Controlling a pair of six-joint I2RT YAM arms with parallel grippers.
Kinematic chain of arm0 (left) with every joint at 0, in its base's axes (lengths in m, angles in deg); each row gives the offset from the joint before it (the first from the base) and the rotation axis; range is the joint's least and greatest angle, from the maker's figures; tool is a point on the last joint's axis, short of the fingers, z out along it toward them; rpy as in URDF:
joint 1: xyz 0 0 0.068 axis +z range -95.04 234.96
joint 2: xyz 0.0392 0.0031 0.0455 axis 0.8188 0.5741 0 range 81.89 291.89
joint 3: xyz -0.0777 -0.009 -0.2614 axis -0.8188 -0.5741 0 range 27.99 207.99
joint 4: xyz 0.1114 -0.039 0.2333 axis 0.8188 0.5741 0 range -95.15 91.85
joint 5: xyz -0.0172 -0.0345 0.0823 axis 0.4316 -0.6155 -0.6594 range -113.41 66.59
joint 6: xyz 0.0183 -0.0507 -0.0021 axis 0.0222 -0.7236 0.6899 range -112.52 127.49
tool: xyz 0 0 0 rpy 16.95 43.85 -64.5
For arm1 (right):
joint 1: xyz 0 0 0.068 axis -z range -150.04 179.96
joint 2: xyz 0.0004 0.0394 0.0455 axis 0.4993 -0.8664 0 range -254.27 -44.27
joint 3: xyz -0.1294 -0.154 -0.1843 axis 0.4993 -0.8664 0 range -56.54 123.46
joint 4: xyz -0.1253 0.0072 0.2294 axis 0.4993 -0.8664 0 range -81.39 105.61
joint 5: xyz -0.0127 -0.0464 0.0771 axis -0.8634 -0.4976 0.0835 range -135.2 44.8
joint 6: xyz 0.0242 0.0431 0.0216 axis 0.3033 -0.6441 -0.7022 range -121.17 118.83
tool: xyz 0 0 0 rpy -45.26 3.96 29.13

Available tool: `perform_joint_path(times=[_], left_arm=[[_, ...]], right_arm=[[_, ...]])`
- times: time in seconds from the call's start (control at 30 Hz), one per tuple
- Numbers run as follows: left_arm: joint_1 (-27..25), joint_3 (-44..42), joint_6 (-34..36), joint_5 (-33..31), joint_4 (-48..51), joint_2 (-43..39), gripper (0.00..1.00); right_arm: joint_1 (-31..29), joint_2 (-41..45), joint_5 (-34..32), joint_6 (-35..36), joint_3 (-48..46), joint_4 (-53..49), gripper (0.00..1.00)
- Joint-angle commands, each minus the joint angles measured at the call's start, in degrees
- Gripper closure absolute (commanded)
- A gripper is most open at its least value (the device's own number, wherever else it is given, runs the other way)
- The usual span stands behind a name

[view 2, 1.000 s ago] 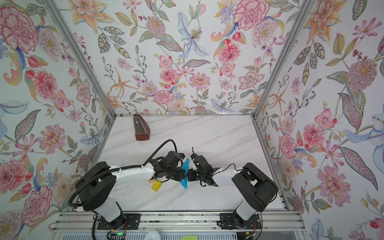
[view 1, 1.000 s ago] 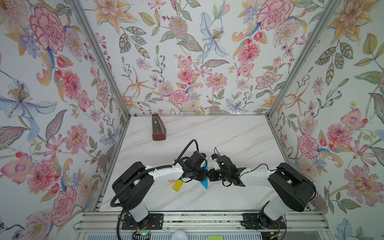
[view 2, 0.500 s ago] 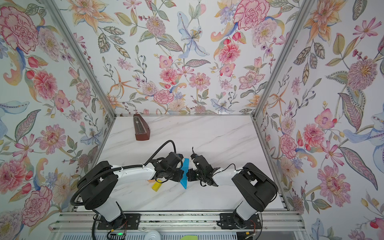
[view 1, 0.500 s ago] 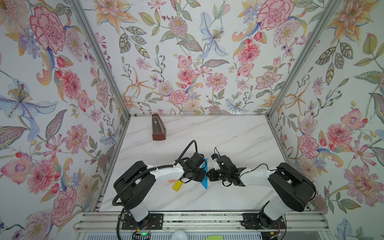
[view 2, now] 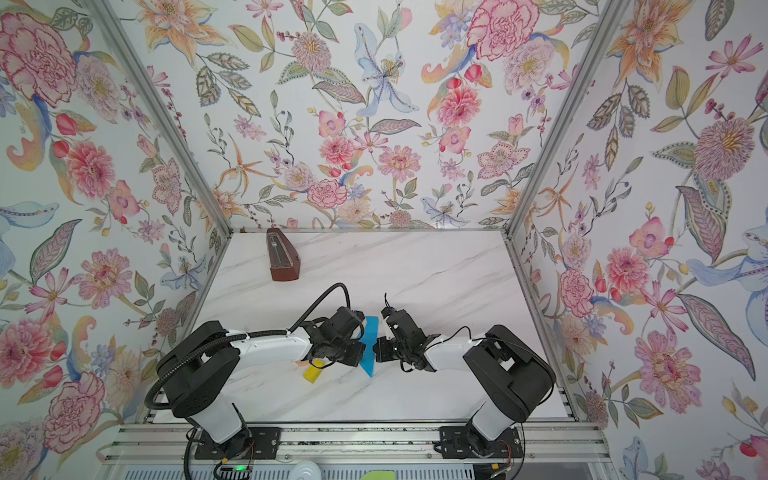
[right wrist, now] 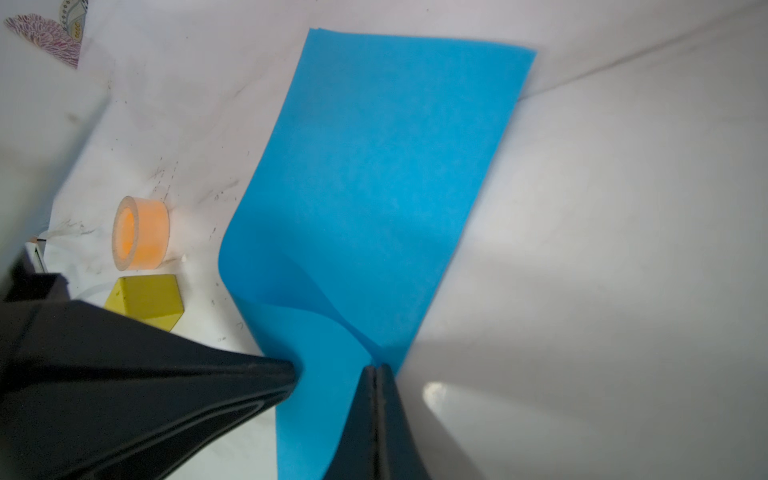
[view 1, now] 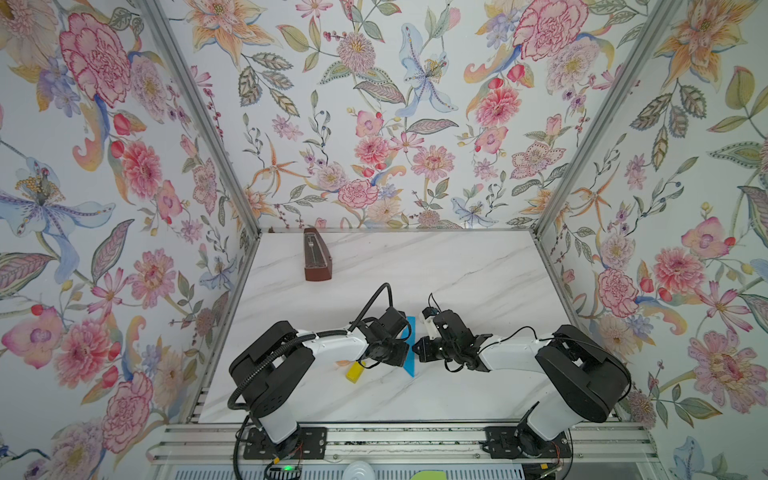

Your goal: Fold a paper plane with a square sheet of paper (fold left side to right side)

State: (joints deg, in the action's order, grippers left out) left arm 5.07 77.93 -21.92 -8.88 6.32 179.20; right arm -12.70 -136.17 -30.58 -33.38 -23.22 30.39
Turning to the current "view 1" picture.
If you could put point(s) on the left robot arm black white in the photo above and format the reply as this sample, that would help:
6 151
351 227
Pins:
272 367

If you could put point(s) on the yellow block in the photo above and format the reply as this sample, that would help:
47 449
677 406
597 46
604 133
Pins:
354 372

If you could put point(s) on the green object at edge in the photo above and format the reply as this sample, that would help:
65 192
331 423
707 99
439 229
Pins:
429 475

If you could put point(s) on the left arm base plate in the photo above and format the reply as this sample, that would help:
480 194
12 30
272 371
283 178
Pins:
307 443

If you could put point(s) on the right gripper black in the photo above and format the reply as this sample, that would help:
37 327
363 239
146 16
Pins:
424 352

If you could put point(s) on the brown wooden metronome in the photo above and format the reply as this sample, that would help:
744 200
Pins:
318 261

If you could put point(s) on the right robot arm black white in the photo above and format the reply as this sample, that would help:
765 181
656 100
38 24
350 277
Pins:
588 381

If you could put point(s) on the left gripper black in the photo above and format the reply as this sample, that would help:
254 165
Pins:
399 360

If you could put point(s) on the white round object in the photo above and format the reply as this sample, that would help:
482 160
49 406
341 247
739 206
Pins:
359 470

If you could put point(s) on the blue square paper sheet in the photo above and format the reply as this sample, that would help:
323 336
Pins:
409 338

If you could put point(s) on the aluminium front rail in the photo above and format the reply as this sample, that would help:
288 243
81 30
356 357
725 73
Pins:
611 442

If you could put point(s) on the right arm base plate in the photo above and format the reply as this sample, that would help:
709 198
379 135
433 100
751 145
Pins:
512 442

